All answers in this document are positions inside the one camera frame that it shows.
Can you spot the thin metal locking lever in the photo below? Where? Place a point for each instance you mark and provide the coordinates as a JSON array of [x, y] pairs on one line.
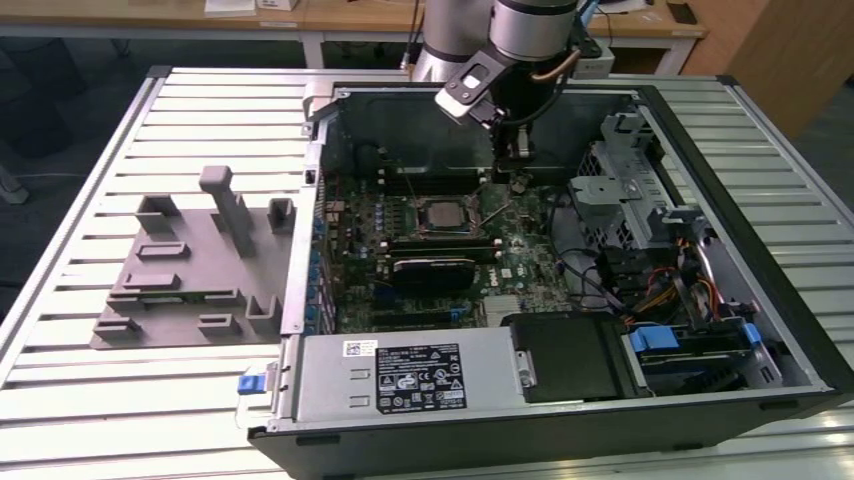
[[496, 211]]

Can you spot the silver CPU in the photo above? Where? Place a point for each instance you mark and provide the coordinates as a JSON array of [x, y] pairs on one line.
[[447, 214]]

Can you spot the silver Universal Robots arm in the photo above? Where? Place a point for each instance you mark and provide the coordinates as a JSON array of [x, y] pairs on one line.
[[527, 35]]

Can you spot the CPU socket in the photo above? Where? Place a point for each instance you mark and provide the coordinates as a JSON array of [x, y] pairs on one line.
[[421, 222]]

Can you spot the round coin battery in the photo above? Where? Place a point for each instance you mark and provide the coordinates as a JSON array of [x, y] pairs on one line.
[[519, 189]]

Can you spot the wooden desk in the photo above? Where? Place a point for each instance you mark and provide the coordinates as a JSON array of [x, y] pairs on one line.
[[640, 27]]

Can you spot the metal drive cage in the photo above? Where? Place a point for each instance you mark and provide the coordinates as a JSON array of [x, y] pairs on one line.
[[600, 192]]

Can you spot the black phone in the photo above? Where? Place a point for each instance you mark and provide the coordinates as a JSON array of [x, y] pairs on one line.
[[682, 12]]

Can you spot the green motherboard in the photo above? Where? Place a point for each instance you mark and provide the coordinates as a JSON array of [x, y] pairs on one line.
[[534, 285]]

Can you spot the wooden cabinet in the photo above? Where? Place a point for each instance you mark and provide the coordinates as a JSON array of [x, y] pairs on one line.
[[787, 60]]

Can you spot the white box with print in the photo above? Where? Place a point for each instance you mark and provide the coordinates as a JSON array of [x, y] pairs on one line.
[[280, 4]]

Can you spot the silver finned heat sink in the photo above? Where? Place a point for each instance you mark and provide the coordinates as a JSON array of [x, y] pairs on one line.
[[502, 306]]

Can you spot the black expansion slot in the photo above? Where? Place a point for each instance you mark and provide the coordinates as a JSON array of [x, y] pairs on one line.
[[413, 317]]

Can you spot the white cardboard box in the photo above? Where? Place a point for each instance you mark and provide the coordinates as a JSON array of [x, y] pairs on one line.
[[229, 6]]

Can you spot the blue disk carrier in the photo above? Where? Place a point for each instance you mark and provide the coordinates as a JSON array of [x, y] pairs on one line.
[[650, 340]]

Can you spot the white barcode sticker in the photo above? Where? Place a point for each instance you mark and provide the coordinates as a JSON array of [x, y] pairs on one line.
[[360, 348]]

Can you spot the small blue plastic clip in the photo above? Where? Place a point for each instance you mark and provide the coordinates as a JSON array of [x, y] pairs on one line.
[[751, 334]]

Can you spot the black hard disk drive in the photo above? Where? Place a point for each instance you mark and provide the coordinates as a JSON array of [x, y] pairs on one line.
[[694, 372]]

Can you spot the black power supply label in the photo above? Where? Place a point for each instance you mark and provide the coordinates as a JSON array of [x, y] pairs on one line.
[[420, 395]]

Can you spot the silver power supply unit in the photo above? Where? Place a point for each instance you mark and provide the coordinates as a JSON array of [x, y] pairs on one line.
[[333, 390]]

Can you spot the green RAM stick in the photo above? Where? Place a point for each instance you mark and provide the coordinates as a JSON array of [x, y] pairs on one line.
[[167, 299]]

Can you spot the grey parts rack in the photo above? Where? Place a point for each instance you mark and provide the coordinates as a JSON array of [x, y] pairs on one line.
[[193, 325]]

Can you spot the black open PC case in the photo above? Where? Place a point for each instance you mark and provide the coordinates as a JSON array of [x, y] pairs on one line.
[[467, 445]]

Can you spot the blue case latch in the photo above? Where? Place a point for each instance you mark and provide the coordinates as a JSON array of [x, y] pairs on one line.
[[248, 385]]

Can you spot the dark office chair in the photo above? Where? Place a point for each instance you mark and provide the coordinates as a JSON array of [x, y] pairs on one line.
[[33, 100]]

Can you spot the grey chair leg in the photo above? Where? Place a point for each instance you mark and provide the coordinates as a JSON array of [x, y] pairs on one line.
[[13, 190]]

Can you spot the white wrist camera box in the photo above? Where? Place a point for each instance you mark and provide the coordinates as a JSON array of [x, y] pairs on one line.
[[467, 85]]

